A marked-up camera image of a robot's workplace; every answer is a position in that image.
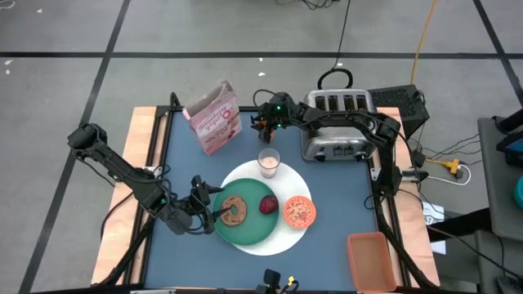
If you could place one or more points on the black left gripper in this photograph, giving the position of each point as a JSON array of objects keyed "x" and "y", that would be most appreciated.
[{"x": 201, "y": 208}]

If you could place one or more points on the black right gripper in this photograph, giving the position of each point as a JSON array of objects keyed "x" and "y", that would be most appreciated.
[{"x": 280, "y": 112}]

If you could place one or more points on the brown bagel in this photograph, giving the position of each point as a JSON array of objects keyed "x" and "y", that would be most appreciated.
[{"x": 239, "y": 210}]

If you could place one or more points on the pink yogurt cereal box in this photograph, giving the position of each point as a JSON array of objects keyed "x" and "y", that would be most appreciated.
[{"x": 214, "y": 122}]

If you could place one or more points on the red strawberry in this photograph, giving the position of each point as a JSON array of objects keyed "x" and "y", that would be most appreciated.
[{"x": 269, "y": 204}]

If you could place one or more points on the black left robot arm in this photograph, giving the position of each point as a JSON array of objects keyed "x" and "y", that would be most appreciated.
[{"x": 122, "y": 171}]

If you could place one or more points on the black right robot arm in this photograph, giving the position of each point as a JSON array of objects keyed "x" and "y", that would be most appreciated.
[{"x": 339, "y": 118}]

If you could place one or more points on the clear glass with white rice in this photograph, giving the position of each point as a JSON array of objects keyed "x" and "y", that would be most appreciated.
[{"x": 269, "y": 162}]

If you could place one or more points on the teal plate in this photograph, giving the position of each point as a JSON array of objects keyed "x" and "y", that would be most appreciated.
[{"x": 249, "y": 232}]

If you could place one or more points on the white woven round placemat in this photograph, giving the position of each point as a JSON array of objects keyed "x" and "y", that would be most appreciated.
[{"x": 294, "y": 179}]

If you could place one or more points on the stainless steel four-slot toaster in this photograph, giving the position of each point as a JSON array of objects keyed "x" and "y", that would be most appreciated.
[{"x": 339, "y": 143}]

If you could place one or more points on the blue white patterned bowl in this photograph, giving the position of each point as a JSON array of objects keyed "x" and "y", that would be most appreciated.
[{"x": 299, "y": 212}]

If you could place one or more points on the black perforated computer box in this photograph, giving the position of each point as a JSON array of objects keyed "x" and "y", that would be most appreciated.
[{"x": 402, "y": 104}]

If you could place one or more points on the orange plastic container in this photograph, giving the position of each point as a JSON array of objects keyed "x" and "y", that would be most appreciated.
[{"x": 369, "y": 261}]

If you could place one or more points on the white paper sheet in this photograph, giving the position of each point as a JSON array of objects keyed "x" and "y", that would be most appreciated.
[{"x": 433, "y": 214}]

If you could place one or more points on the yellow power splitter plug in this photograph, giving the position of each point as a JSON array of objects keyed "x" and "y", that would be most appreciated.
[{"x": 451, "y": 166}]

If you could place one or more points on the grey side desk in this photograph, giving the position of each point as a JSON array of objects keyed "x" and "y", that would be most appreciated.
[{"x": 494, "y": 196}]

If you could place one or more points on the black table-level camera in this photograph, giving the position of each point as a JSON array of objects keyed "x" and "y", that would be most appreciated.
[{"x": 271, "y": 278}]

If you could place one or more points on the black frame strut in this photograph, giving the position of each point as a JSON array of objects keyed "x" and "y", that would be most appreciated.
[
  {"x": 420, "y": 274},
  {"x": 126, "y": 253}
]

